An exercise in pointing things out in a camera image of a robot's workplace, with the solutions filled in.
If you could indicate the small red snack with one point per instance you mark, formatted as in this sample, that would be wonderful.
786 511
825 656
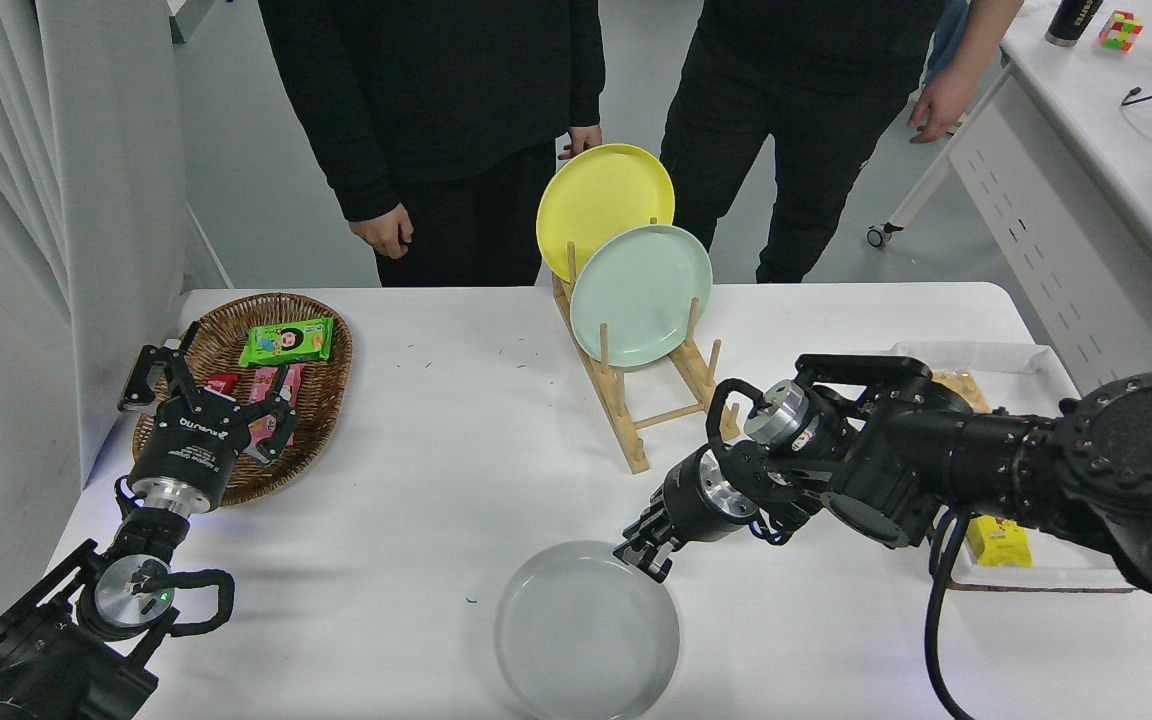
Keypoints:
223 382

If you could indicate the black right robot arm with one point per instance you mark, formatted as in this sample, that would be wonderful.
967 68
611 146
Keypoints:
986 450

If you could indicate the wooden plate rack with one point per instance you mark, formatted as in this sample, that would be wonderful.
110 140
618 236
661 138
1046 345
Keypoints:
636 460

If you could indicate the person's left forearm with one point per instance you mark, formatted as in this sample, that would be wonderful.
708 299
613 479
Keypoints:
991 35
586 80

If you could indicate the person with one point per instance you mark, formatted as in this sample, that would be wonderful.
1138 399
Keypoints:
786 100
476 60
951 40

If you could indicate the person's left hand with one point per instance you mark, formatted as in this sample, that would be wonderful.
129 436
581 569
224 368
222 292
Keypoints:
584 138
946 105

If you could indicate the mint green plate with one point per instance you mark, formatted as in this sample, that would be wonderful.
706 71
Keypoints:
641 295

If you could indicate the colourful puzzle cube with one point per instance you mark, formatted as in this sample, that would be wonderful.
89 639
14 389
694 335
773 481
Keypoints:
1121 30

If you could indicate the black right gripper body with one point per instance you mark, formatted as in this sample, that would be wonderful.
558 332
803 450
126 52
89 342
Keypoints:
691 505

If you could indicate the white rectangular tray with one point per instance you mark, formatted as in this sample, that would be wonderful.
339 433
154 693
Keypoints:
986 357

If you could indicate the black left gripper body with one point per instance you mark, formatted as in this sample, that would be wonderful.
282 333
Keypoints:
191 440

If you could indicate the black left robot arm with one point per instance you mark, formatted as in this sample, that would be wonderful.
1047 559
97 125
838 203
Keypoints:
56 650

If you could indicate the grey furniture corner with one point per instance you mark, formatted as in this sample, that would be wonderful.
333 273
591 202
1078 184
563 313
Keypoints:
186 20

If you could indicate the yellow plate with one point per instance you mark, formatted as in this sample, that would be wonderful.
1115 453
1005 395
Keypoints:
596 200

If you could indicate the yellow snack pack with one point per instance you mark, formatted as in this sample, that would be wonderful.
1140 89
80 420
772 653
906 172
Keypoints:
1001 545

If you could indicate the brown wicker basket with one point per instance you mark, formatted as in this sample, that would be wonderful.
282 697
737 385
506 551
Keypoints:
321 400

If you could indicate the grey plate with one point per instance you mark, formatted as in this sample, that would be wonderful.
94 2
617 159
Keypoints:
586 640

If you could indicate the black tumbler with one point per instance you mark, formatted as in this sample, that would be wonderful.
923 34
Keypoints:
1071 20

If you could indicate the white side desk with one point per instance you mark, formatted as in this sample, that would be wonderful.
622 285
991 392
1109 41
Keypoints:
1086 120

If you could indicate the pink snack bar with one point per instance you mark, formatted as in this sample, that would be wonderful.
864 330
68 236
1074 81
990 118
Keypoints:
264 382

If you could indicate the clear pack of beige crackers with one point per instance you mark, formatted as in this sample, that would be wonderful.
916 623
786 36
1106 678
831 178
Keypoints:
966 385

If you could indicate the person's right hand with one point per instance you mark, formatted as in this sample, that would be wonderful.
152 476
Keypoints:
386 232

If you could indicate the person's right forearm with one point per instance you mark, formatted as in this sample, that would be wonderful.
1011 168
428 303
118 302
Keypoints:
356 160

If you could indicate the green snack pack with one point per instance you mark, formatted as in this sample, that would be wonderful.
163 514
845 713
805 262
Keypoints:
286 342

